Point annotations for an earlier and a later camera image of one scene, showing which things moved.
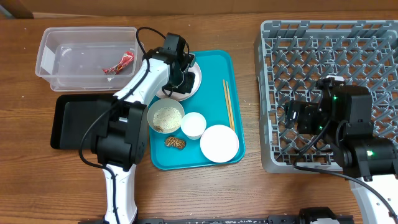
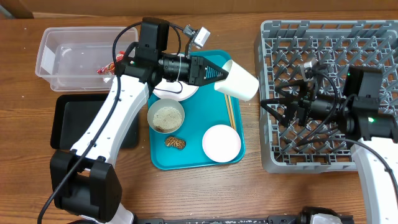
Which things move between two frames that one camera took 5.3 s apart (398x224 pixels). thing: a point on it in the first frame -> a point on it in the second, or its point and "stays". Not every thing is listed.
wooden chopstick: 230,118 stays
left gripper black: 187,87 -> 198,65
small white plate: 219,143 stays
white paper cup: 193,125 -> 239,83
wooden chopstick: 230,106 stays
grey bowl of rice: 165,116 stays
